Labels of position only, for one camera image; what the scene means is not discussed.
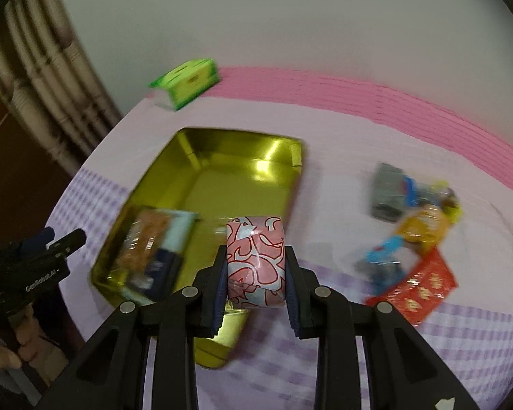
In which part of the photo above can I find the blue clear dark candy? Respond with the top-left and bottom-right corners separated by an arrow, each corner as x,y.
355,234 -> 419,295

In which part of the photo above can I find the yellow clear wrapped candy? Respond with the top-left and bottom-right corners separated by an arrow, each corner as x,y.
431,180 -> 463,225

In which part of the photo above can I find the green tissue pack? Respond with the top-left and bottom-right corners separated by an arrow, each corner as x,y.
148,58 -> 220,111

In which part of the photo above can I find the gold toffee tin box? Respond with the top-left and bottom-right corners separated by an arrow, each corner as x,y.
91,128 -> 303,369

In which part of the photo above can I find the yellow orange snack packet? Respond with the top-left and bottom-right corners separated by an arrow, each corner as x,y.
396,205 -> 450,256

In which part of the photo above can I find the pink white patterned snack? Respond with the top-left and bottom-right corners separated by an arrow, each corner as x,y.
226,216 -> 286,309

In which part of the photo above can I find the person hand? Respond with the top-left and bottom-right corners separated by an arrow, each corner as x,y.
0,304 -> 68,406

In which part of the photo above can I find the clear packet fried snack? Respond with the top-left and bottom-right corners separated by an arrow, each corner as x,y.
107,208 -> 172,286

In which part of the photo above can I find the red snack packet gold text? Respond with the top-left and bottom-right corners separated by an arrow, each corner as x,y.
364,247 -> 458,326

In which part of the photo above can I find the pink purple checkered tablecloth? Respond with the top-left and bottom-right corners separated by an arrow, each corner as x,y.
49,68 -> 513,409

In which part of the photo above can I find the blue white snack packet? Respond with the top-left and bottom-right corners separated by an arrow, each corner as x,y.
117,208 -> 197,304

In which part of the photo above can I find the grey wrapped snack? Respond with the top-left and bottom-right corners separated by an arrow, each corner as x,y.
371,162 -> 408,223

